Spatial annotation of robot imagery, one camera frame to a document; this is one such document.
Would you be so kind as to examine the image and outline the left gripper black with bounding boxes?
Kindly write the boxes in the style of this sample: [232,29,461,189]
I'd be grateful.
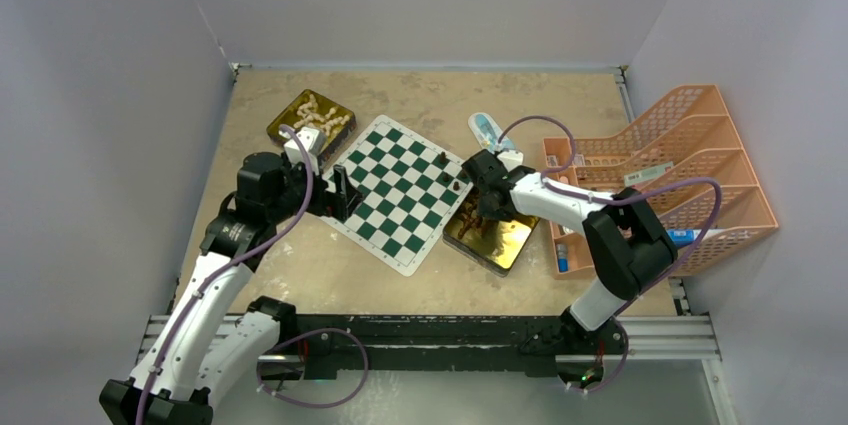
[267,153,363,224]

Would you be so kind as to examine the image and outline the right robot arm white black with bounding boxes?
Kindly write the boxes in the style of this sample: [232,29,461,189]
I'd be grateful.
[461,150,678,352]

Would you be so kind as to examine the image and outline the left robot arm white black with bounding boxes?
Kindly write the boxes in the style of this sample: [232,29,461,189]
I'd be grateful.
[99,152,363,424]

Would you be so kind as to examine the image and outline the brown chess pieces pile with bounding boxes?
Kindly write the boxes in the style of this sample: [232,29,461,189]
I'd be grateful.
[449,199,495,241]

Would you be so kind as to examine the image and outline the green white chess mat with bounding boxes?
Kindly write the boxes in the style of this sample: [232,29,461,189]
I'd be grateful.
[322,115,473,277]

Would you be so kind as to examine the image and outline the gold tin brown pieces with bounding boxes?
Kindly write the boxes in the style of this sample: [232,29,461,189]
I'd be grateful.
[442,188,539,277]

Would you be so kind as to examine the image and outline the white chess pieces pile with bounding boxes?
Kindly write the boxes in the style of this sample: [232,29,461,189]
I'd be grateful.
[293,93,354,139]

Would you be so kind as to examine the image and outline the gold tin white pieces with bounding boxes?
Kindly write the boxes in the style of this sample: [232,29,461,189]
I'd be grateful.
[266,89,358,166]

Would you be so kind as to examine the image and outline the blue white packaged item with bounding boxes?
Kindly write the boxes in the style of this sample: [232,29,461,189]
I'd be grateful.
[468,112,516,153]

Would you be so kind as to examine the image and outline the blue capped tube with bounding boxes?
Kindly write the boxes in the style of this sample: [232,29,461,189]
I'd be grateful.
[556,243,569,273]

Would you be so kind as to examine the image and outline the white label card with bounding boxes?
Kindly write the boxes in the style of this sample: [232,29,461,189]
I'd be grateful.
[623,161,674,188]

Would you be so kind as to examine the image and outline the blue box in organizer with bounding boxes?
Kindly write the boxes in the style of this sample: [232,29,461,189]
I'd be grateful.
[667,229,701,247]

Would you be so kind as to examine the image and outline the peach plastic file organizer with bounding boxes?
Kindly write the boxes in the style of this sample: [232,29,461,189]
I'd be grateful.
[542,85,778,277]

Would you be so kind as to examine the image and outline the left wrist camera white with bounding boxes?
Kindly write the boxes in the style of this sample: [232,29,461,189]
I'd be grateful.
[279,125,327,173]

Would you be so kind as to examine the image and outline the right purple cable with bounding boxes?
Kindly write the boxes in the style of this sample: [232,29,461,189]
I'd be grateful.
[496,115,725,397]

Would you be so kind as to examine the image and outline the black metal base frame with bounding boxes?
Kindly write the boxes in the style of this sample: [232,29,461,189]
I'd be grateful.
[251,312,631,384]

